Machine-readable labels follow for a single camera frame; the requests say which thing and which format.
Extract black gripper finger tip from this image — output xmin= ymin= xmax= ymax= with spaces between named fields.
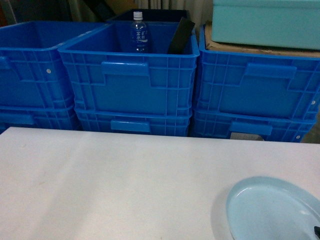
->
xmin=314 ymin=226 xmax=320 ymax=237

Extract light blue oval tray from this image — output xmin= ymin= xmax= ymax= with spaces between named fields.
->
xmin=225 ymin=176 xmax=320 ymax=240

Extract blue crate bottom right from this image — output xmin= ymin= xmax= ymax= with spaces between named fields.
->
xmin=190 ymin=109 xmax=317 ymax=143

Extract blue crate top right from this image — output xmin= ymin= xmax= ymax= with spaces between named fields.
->
xmin=195 ymin=25 xmax=320 ymax=120

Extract blue crate bottom middle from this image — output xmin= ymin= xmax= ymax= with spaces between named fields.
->
xmin=75 ymin=107 xmax=192 ymax=137

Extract teal plastic box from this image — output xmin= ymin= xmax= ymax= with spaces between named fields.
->
xmin=211 ymin=0 xmax=320 ymax=50

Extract black flat panel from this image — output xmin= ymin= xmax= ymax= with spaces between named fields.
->
xmin=167 ymin=17 xmax=195 ymax=55

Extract blue crate top middle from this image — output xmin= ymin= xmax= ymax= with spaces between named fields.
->
xmin=58 ymin=21 xmax=199 ymax=118

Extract clear water bottle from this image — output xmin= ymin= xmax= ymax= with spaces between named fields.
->
xmin=130 ymin=11 xmax=150 ymax=53

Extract dark blue rear crate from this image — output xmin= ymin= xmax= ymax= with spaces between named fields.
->
xmin=106 ymin=9 xmax=191 ymax=23

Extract blue crate bottom left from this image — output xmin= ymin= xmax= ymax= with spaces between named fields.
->
xmin=0 ymin=105 xmax=83 ymax=133

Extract blue crate top left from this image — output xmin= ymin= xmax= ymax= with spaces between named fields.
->
xmin=0 ymin=21 xmax=103 ymax=109

